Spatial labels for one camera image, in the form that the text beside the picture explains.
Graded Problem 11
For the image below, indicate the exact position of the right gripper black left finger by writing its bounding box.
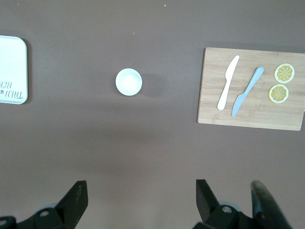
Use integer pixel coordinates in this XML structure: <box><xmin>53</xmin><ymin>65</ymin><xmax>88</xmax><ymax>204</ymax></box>
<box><xmin>0</xmin><ymin>180</ymin><xmax>89</xmax><ymax>229</ymax></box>

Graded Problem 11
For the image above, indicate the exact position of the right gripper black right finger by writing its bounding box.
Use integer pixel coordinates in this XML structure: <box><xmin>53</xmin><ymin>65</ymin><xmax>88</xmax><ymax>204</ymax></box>
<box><xmin>192</xmin><ymin>179</ymin><xmax>257</xmax><ymax>229</ymax></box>

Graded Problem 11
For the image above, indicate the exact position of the white plastic cup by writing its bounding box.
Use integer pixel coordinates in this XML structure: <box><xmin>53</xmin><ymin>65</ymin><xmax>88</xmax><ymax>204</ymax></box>
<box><xmin>115</xmin><ymin>68</ymin><xmax>143</xmax><ymax>97</ymax></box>

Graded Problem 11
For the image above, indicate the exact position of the brown table mat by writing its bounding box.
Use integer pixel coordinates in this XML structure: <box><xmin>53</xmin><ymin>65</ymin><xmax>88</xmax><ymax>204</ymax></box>
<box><xmin>0</xmin><ymin>0</ymin><xmax>305</xmax><ymax>229</ymax></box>

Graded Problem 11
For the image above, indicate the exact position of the wooden cutting board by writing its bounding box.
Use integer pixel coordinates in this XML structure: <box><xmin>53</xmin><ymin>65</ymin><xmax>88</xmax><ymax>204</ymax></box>
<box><xmin>196</xmin><ymin>47</ymin><xmax>305</xmax><ymax>131</ymax></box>

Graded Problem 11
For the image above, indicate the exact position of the grey plastic knife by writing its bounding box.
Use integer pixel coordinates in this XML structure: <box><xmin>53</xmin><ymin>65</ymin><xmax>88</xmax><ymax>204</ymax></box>
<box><xmin>231</xmin><ymin>66</ymin><xmax>264</xmax><ymax>118</ymax></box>

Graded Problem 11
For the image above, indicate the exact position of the white plastic knife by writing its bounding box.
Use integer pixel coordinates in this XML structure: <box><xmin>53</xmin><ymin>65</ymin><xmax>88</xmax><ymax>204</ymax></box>
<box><xmin>216</xmin><ymin>55</ymin><xmax>240</xmax><ymax>111</ymax></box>

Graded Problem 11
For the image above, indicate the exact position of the yellow lemon slice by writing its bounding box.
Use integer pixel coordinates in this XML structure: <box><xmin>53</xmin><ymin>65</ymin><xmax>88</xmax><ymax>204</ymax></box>
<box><xmin>268</xmin><ymin>84</ymin><xmax>289</xmax><ymax>104</ymax></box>
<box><xmin>274</xmin><ymin>63</ymin><xmax>295</xmax><ymax>84</ymax></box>

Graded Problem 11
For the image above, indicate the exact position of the cream tray with bear print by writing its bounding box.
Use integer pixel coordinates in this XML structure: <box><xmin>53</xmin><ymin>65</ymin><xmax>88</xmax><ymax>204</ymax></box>
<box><xmin>0</xmin><ymin>35</ymin><xmax>29</xmax><ymax>105</ymax></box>

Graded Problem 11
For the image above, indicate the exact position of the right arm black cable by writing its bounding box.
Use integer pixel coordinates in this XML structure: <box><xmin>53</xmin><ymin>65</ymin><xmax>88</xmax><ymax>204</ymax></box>
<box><xmin>250</xmin><ymin>180</ymin><xmax>294</xmax><ymax>229</ymax></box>

